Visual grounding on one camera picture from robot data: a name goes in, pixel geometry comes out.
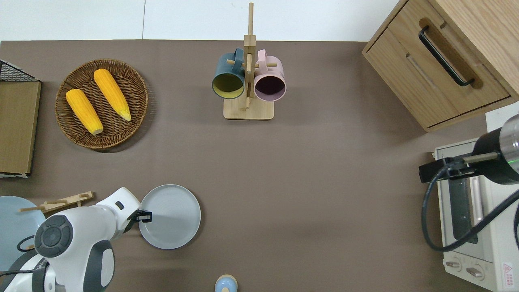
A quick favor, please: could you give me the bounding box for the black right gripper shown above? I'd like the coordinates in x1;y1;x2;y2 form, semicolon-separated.
418;156;477;184

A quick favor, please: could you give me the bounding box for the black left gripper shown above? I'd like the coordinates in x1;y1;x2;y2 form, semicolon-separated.
121;209;153;235

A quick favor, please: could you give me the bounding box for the gray round plate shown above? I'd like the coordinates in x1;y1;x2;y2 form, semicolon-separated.
139;185;201;249

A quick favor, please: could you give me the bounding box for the wooden plate rack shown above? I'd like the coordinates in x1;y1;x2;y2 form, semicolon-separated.
18;191;95;214

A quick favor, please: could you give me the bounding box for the light blue plate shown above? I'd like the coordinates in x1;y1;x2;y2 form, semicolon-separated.
0;196;46;272

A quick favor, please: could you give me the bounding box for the brown wicker basket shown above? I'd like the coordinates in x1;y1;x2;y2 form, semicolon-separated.
55;59;149;150

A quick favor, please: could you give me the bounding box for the white toaster oven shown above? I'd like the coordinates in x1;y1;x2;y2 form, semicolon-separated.
433;137;519;292

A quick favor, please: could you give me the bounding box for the wooden drawer cabinet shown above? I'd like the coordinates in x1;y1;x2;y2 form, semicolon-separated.
362;0;519;133

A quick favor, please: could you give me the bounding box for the yellow corn cob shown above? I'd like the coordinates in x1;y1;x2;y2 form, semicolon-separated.
66;89;104;135
93;68;132;122

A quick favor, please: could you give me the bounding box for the brown table mat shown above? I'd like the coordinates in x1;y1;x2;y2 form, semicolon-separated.
0;39;519;292

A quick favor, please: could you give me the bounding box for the wooden mug tree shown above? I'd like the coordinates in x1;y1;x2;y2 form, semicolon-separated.
223;2;275;120

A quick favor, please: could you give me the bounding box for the dark teal mug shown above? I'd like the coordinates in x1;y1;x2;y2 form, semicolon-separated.
211;48;247;100

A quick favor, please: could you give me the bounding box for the pink mug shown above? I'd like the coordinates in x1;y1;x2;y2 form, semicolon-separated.
253;49;287;102

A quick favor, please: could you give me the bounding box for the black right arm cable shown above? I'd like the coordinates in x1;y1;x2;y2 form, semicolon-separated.
420;152;519;252

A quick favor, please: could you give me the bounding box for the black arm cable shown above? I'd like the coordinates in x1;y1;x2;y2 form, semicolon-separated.
420;152;519;252
16;234;39;253

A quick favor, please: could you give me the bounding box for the black cabinet handle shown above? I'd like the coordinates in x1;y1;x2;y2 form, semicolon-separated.
418;25;475;87

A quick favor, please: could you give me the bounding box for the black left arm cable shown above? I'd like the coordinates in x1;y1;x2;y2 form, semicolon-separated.
16;234;39;253

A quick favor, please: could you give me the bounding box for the wire and wood shelf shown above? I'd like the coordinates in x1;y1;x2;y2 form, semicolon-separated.
0;60;42;178

